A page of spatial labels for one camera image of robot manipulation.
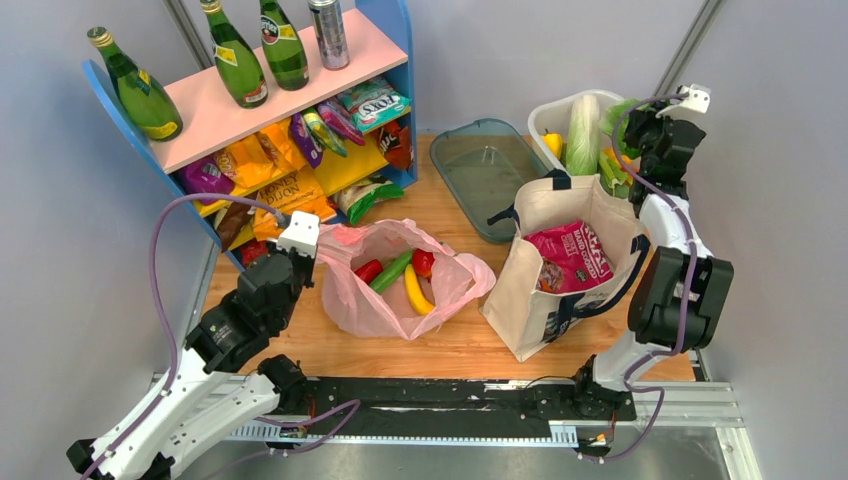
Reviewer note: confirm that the purple snack bag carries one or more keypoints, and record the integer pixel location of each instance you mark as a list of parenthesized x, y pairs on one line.
[(204, 176)]

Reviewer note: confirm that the green leafy vegetable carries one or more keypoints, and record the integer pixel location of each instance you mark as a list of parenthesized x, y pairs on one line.
[(615, 182)]

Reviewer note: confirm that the green lettuce leaf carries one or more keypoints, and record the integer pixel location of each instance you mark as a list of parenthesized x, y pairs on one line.
[(608, 121)]

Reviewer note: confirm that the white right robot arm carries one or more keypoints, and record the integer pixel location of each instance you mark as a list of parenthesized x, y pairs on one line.
[(678, 302)]

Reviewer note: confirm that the small yellow orange pepper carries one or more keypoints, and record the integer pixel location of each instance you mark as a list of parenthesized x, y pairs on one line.
[(623, 159)]

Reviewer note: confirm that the colourful striped candy packet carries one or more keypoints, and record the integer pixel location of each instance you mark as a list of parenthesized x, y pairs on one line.
[(322, 133)]

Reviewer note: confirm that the pink plastic grocery bag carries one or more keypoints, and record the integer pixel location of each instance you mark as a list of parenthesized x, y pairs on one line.
[(457, 279)]

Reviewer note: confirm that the napa cabbage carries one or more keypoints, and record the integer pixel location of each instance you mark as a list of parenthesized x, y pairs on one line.
[(583, 143)]

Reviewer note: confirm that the teal transparent plastic tray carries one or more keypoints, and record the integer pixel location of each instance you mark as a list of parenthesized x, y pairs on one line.
[(484, 164)]

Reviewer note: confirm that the yellow banana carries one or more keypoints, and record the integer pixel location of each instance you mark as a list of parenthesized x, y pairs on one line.
[(418, 301)]

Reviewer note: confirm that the pink candy packet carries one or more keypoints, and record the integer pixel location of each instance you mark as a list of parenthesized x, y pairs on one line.
[(339, 120)]

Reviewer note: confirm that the honey dijon chips bag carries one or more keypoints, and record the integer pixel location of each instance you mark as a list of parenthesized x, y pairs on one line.
[(295, 191)]

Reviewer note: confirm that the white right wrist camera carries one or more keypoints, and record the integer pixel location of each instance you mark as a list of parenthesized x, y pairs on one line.
[(695, 102)]

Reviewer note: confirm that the red patterned snack bag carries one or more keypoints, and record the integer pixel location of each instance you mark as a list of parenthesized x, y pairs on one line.
[(251, 251)]

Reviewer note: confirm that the teal foxs candy bag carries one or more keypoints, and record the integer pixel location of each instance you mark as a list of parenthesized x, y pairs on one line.
[(372, 102)]

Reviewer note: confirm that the long green chili pepper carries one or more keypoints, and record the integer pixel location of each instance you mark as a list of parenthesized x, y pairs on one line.
[(391, 273)]

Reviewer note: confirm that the red dark snack bag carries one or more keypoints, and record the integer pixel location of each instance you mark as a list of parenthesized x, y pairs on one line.
[(394, 143)]

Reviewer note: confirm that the red pomegranate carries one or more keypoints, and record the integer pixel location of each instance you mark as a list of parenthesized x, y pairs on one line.
[(422, 262)]

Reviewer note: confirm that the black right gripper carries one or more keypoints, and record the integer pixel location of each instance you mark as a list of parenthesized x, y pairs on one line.
[(640, 119)]

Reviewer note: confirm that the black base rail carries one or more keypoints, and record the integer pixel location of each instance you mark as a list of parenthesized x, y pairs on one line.
[(454, 408)]

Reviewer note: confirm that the silver drink can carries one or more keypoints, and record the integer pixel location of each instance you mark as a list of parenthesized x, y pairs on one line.
[(330, 34)]

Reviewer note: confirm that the green glass bottle middle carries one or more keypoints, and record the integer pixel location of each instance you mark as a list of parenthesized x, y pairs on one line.
[(236, 63)]

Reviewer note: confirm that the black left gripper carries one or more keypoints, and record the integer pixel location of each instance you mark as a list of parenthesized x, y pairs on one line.
[(309, 260)]

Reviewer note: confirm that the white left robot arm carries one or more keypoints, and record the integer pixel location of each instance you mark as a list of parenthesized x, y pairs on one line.
[(166, 432)]

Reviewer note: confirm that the yellow bell pepper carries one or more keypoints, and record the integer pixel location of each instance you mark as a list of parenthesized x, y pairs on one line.
[(555, 143)]

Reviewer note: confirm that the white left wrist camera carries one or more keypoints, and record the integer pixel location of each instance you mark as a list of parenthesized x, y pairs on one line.
[(301, 235)]

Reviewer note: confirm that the green glass bottle left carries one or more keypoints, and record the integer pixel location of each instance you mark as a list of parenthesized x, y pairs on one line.
[(144, 99)]

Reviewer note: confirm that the orange snack bag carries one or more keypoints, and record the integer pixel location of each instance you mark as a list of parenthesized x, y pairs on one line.
[(258, 157)]

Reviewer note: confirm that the red chili pepper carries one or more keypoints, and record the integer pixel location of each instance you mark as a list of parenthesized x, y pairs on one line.
[(369, 271)]

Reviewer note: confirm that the white plastic basket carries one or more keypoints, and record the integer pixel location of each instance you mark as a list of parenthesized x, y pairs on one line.
[(555, 117)]

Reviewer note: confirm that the purple candy packet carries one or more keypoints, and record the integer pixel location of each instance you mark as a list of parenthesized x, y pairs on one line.
[(309, 147)]

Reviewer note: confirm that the green white snack bag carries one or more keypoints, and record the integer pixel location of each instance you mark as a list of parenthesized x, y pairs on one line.
[(356, 200)]

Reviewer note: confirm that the blue pink snack shelf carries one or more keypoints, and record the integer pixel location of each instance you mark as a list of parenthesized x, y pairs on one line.
[(379, 37)]

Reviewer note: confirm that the green glass bottle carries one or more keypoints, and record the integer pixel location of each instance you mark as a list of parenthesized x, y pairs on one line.
[(144, 99), (236, 63), (282, 47)]

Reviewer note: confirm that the green glass bottle right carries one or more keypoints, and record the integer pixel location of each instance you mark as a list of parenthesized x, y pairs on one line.
[(282, 47)]

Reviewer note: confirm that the cream canvas tote bag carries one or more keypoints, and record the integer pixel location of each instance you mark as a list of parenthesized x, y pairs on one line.
[(527, 319)]

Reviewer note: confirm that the red hand cooked chips bag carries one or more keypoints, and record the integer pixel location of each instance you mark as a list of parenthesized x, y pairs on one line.
[(573, 259)]

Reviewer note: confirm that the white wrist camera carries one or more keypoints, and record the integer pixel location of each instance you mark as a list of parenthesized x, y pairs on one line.
[(695, 102), (301, 235)]

